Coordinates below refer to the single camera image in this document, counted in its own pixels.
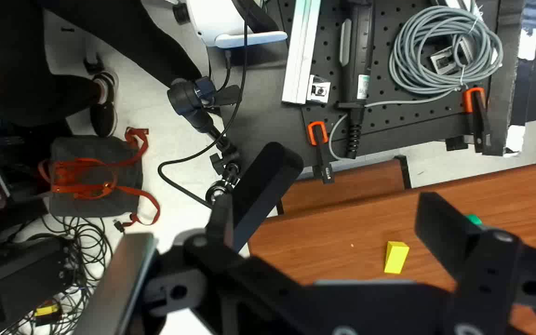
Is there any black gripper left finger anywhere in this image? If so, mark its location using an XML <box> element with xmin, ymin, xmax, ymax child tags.
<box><xmin>207</xmin><ymin>193</ymin><xmax>237</xmax><ymax>252</ymax></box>

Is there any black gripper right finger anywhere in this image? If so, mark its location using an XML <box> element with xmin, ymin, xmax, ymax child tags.
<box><xmin>413</xmin><ymin>191</ymin><xmax>488</xmax><ymax>286</ymax></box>

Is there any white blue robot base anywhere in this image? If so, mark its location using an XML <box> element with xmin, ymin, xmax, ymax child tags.
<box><xmin>173</xmin><ymin>0</ymin><xmax>291</xmax><ymax>53</ymax></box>

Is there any small green block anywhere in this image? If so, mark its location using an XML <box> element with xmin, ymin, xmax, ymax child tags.
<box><xmin>465</xmin><ymin>213</ymin><xmax>486</xmax><ymax>233</ymax></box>

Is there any small yellow block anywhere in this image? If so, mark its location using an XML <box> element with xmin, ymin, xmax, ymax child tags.
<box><xmin>382</xmin><ymin>241</ymin><xmax>411</xmax><ymax>278</ymax></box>

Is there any black clamp block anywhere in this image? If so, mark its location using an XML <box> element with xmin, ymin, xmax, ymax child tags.
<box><xmin>231</xmin><ymin>140</ymin><xmax>305</xmax><ymax>254</ymax></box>

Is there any black pegboard panel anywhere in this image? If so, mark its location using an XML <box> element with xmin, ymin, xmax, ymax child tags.
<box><xmin>277</xmin><ymin>0</ymin><xmax>525</xmax><ymax>163</ymax></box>

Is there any orange black bar clamp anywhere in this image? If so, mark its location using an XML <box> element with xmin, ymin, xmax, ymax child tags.
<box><xmin>305</xmin><ymin>120</ymin><xmax>337</xmax><ymax>187</ymax></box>
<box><xmin>445</xmin><ymin>86</ymin><xmax>492</xmax><ymax>155</ymax></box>

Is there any white marker tag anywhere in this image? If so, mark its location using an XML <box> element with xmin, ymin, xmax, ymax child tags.
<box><xmin>307</xmin><ymin>75</ymin><xmax>333</xmax><ymax>105</ymax></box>

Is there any black shoe with white stripes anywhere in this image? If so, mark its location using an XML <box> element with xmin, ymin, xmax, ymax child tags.
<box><xmin>84</xmin><ymin>55</ymin><xmax>121</xmax><ymax>140</ymax></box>

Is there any white aluminium profile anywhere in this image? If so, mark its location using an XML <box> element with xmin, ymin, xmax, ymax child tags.
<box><xmin>279</xmin><ymin>0</ymin><xmax>324</xmax><ymax>107</ymax></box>

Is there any black power strip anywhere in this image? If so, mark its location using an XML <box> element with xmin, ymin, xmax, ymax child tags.
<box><xmin>337</xmin><ymin>0</ymin><xmax>376</xmax><ymax>161</ymax></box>

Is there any yellow plug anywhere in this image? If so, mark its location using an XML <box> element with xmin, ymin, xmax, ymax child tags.
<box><xmin>30</xmin><ymin>300</ymin><xmax>63</xmax><ymax>321</ymax></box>

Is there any black box on floor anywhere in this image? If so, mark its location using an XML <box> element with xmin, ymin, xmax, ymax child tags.
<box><xmin>0</xmin><ymin>237</ymin><xmax>67</xmax><ymax>315</ymax></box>

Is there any black floor cable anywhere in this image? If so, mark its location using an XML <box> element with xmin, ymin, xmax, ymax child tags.
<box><xmin>157</xmin><ymin>139</ymin><xmax>220</xmax><ymax>211</ymax></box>

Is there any grey wrist camera housing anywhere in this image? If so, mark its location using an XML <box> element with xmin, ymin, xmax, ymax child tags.
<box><xmin>71</xmin><ymin>232</ymin><xmax>160</xmax><ymax>335</ymax></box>

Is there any black camera on mount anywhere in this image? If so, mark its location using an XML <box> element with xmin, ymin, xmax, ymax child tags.
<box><xmin>166</xmin><ymin>77</ymin><xmax>244</xmax><ymax>135</ymax></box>

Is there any grey backpack with orange straps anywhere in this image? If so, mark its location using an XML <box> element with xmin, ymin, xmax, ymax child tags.
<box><xmin>36</xmin><ymin>127</ymin><xmax>162</xmax><ymax>230</ymax></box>

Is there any tangle of black cables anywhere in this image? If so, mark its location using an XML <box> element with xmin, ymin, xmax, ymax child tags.
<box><xmin>4</xmin><ymin>213</ymin><xmax>117</xmax><ymax>335</ymax></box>

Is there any coiled grey cable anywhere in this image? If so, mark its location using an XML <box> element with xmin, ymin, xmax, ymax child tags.
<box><xmin>387</xmin><ymin>5</ymin><xmax>506</xmax><ymax>99</ymax></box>

